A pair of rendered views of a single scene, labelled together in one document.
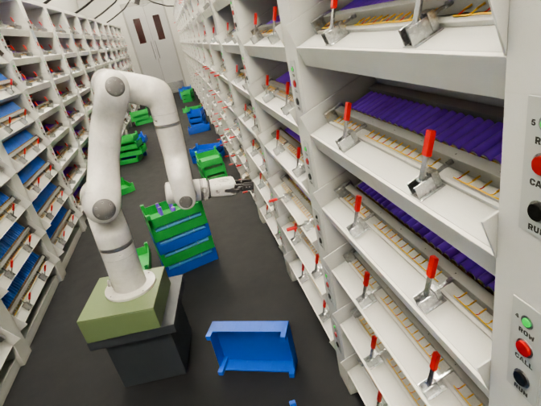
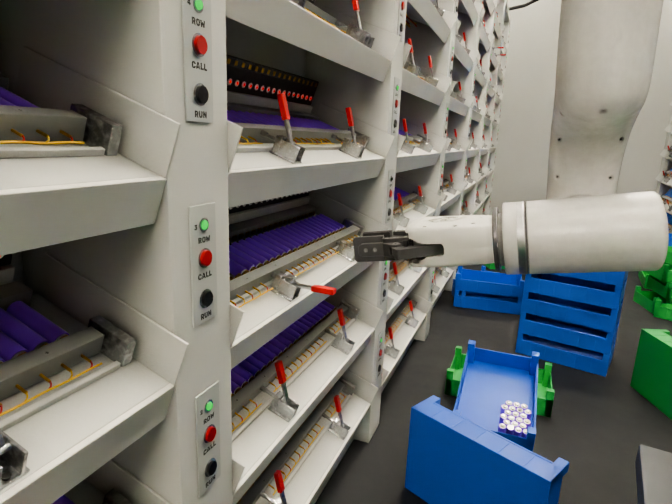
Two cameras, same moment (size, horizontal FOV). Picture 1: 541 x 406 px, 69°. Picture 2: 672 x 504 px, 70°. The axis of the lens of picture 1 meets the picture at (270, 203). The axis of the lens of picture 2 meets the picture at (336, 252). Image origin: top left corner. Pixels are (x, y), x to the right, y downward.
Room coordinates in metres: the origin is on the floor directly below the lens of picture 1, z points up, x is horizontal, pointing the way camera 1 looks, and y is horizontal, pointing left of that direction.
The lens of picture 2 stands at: (2.01, 0.33, 0.76)
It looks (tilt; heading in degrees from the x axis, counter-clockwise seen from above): 13 degrees down; 210
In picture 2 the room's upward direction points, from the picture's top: 2 degrees clockwise
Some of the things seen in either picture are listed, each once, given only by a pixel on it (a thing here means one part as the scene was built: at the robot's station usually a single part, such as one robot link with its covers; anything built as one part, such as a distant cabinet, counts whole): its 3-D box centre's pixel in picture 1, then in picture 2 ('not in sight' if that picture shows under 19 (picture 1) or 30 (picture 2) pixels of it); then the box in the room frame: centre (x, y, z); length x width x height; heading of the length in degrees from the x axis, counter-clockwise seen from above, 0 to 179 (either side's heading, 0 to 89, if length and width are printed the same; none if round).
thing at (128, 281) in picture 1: (123, 266); not in sight; (1.30, 0.59, 0.47); 0.19 x 0.19 x 0.18
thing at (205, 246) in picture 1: (183, 244); not in sight; (2.03, 0.54, 0.12); 0.30 x 0.20 x 0.08; 112
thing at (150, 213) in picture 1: (171, 207); not in sight; (2.03, 0.54, 0.36); 0.30 x 0.20 x 0.08; 112
